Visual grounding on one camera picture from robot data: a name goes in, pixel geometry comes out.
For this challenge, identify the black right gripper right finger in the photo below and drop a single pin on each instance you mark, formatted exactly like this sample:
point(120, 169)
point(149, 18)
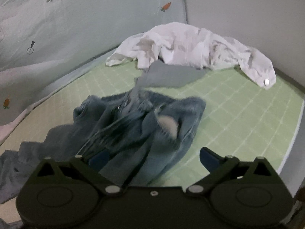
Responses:
point(215, 163)

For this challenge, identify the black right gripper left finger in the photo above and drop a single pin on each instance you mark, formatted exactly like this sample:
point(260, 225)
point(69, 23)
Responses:
point(95, 159)

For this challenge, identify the blue denim jeans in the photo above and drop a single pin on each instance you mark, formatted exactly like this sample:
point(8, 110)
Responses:
point(145, 138)

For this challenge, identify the grey garment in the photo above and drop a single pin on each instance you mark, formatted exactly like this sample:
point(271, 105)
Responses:
point(160, 74)

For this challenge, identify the green grid bed sheet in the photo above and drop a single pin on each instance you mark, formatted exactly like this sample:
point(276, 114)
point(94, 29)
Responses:
point(240, 118)

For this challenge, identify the white crumpled shirt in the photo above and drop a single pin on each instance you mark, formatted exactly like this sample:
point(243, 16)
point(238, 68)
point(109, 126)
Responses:
point(186, 45)

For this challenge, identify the carrot print light quilt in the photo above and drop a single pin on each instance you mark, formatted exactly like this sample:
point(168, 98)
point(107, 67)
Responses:
point(43, 41)

